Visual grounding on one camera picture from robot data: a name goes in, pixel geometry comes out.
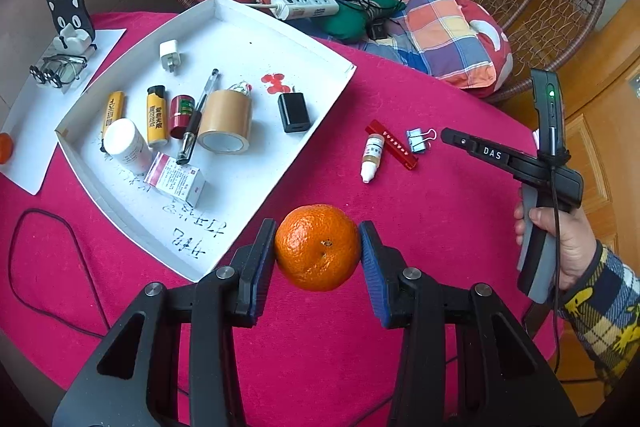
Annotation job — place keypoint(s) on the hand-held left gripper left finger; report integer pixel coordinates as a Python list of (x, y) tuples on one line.
[(260, 279)]

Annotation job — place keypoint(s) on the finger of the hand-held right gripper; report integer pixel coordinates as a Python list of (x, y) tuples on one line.
[(457, 139)]

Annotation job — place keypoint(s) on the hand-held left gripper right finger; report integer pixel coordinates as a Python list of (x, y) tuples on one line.
[(372, 277)]

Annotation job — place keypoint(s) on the large orange tangerine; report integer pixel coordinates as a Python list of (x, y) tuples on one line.
[(310, 237)]

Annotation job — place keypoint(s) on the brown tape roll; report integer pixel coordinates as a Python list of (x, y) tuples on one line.
[(225, 112)]

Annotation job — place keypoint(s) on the red cylindrical container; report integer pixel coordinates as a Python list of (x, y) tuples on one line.
[(177, 117)]

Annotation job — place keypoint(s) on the white cardboard tray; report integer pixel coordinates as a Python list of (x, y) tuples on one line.
[(250, 67)]

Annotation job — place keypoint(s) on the person's right hand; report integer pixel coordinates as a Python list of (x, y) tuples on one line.
[(575, 247)]

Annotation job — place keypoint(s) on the blue binder clip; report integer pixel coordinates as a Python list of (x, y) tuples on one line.
[(415, 141)]

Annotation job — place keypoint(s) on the red plastic bar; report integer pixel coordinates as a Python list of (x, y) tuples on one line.
[(397, 147)]

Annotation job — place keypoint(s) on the red tablecloth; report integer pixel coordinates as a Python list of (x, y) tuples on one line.
[(450, 217)]

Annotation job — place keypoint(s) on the small dropper bottle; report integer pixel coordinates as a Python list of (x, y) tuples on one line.
[(371, 154)]

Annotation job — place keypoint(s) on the wooden door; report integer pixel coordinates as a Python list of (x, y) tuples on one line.
[(600, 107)]

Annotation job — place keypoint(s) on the plaid cushion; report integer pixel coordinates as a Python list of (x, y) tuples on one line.
[(440, 37)]

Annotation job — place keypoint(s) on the white pink medicine box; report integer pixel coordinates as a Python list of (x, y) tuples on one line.
[(175, 179)]

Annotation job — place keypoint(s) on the black inline plug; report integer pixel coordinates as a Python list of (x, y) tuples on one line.
[(377, 30)]

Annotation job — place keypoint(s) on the green cushion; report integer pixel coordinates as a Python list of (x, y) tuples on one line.
[(340, 27)]

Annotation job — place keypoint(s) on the black charger block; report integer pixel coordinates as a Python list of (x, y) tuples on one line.
[(294, 112)]

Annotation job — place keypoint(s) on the black pen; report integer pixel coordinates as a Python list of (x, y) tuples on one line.
[(200, 107)]

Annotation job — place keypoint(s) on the yellow lighter with black top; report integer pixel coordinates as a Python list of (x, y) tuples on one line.
[(156, 119)]

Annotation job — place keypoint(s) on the clear metal clip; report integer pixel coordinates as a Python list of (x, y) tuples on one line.
[(239, 88)]

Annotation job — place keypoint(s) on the white pill bottle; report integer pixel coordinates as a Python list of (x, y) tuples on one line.
[(122, 139)]

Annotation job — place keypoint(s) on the white power strip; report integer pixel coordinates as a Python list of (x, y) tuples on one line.
[(310, 4)]

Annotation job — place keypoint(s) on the yellow tube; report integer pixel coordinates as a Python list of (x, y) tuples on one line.
[(114, 112)]

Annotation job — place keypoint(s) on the white charger plug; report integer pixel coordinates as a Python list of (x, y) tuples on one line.
[(169, 53)]

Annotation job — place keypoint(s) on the white paper sheet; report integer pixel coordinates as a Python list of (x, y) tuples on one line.
[(30, 117)]

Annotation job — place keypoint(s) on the small tangerine with stem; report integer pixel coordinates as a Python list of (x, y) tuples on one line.
[(4, 149)]

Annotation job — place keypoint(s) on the black cat phone stand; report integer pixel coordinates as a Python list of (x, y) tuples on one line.
[(67, 9)]

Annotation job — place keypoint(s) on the clear frame glasses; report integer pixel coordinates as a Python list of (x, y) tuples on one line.
[(62, 60)]

